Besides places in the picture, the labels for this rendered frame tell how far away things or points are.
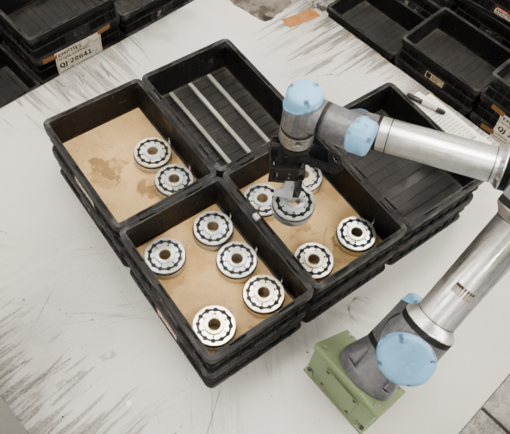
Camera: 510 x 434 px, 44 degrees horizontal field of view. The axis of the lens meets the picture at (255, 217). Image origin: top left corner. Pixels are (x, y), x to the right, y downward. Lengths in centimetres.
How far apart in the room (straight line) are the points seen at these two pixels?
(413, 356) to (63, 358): 87
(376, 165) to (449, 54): 115
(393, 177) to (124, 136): 77
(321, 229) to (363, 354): 38
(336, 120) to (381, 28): 186
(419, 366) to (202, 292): 56
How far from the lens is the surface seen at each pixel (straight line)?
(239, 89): 193
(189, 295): 155
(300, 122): 125
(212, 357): 139
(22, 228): 186
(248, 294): 152
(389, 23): 311
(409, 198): 178
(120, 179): 173
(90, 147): 181
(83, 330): 169
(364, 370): 145
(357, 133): 123
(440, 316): 127
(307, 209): 149
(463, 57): 289
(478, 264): 124
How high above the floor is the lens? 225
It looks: 59 degrees down
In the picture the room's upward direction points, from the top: 7 degrees clockwise
